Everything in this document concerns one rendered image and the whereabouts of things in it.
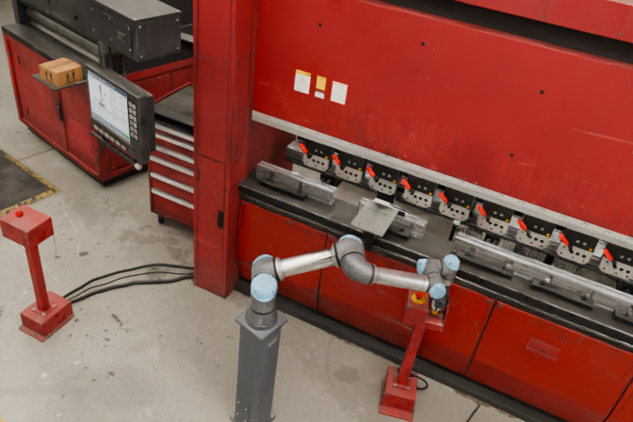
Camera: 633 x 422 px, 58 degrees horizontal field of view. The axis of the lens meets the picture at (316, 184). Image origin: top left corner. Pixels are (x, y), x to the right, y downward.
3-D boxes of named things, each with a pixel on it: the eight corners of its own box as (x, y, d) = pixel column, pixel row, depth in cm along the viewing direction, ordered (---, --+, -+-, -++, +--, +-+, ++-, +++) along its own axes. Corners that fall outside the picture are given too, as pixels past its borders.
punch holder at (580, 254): (555, 254, 282) (566, 228, 273) (557, 245, 288) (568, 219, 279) (586, 266, 277) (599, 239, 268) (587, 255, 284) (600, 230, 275)
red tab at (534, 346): (526, 348, 301) (530, 340, 297) (527, 347, 302) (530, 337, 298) (555, 361, 296) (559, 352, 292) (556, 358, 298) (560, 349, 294)
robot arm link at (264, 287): (249, 313, 256) (251, 291, 249) (250, 291, 267) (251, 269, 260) (275, 314, 258) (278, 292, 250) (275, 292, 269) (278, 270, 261)
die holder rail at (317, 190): (255, 177, 346) (256, 164, 341) (261, 172, 351) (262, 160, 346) (331, 205, 331) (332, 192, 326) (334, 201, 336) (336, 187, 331)
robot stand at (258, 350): (251, 439, 300) (261, 339, 257) (228, 417, 309) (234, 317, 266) (275, 417, 312) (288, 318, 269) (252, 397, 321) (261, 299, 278)
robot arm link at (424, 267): (423, 270, 264) (446, 271, 266) (417, 254, 274) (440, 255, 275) (419, 283, 269) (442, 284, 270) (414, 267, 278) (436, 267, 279)
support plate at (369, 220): (349, 225, 299) (349, 223, 299) (367, 201, 320) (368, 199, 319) (381, 237, 294) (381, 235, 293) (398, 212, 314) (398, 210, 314)
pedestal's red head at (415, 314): (402, 322, 291) (409, 297, 281) (404, 300, 305) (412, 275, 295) (441, 332, 289) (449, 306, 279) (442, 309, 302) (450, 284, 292)
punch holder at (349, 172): (334, 175, 318) (338, 150, 309) (340, 169, 325) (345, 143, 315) (359, 184, 313) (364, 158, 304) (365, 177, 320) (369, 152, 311)
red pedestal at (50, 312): (17, 329, 341) (-10, 219, 295) (51, 302, 360) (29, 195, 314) (42, 343, 335) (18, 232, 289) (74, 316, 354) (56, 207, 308)
